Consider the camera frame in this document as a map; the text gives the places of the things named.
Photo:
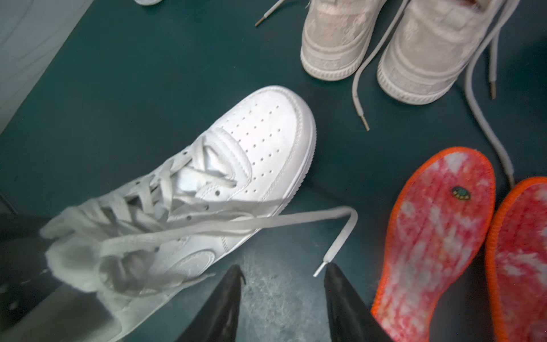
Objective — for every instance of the beige sneaker with red insole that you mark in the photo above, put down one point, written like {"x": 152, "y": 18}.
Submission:
{"x": 434, "y": 43}

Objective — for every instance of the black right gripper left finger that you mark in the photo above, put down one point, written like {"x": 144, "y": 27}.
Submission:
{"x": 218, "y": 319}

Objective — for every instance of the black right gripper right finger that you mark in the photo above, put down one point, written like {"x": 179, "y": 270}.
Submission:
{"x": 349, "y": 318}

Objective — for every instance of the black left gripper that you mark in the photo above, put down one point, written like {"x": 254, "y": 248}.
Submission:
{"x": 25, "y": 279}

